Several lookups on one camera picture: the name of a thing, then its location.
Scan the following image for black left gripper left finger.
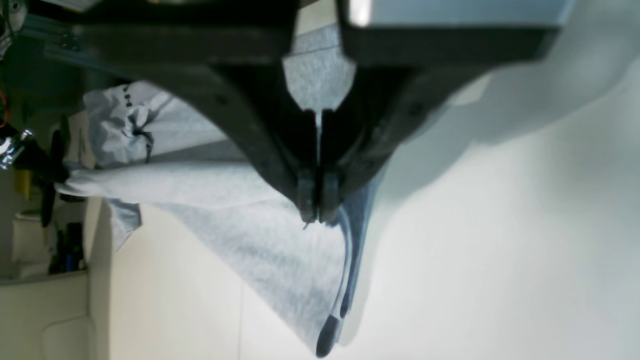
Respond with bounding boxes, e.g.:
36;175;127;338
75;0;318;223

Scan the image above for blue and black clamp tools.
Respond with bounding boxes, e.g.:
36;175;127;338
48;222;87;275

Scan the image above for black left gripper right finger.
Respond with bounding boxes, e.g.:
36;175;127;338
318;0;574;223

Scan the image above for grey T-shirt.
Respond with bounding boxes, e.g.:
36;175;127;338
55;22;381;359

